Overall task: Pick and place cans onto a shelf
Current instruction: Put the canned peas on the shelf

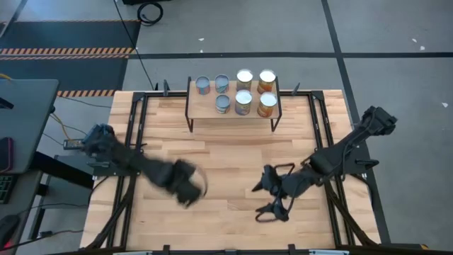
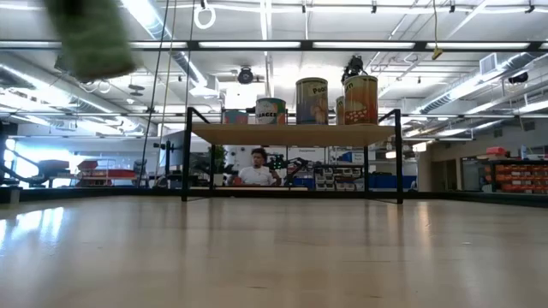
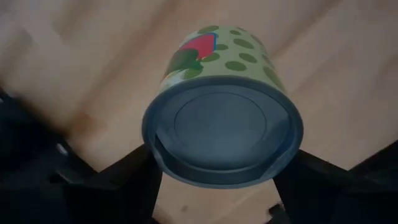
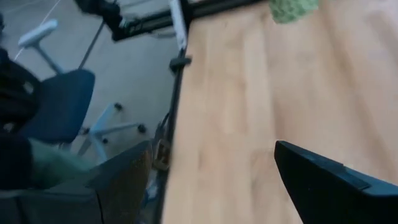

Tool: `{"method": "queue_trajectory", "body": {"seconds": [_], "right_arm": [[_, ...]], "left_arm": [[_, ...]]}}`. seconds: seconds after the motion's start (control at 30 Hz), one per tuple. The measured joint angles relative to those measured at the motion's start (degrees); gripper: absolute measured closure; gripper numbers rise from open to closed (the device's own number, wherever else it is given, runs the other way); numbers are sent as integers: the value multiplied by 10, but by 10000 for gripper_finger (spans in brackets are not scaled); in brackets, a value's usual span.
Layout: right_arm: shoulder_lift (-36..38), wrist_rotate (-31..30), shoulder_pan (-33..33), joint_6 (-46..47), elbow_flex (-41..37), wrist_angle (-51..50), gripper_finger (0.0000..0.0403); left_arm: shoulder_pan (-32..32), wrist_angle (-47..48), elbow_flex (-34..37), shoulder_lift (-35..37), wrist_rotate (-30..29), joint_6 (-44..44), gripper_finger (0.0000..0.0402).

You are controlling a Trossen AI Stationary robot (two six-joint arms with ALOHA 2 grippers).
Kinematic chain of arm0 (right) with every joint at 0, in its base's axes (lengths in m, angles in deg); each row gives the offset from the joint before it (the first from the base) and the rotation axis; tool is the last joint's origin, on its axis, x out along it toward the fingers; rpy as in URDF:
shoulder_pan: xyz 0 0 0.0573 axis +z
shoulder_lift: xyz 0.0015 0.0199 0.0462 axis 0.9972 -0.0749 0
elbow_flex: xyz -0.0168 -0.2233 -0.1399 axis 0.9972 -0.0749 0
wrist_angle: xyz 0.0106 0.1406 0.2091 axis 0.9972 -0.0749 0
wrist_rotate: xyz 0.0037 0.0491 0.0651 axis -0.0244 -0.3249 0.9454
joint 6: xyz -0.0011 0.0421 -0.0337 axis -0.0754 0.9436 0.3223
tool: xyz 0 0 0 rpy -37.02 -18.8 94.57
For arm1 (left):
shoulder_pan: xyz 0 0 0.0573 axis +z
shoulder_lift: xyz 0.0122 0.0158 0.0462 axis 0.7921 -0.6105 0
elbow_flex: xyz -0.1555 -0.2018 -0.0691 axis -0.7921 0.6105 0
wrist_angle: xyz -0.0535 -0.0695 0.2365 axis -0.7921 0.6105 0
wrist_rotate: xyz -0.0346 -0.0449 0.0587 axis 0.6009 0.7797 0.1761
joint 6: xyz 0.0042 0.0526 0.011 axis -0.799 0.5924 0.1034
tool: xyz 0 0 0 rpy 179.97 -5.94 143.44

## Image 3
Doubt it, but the green dotted peas can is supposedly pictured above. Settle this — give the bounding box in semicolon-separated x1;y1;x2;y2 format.
141;24;305;190

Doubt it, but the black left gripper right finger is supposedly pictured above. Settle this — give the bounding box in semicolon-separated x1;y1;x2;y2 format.
267;148;392;224

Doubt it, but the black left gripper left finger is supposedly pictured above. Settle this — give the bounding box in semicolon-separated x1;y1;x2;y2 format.
37;143;164;224

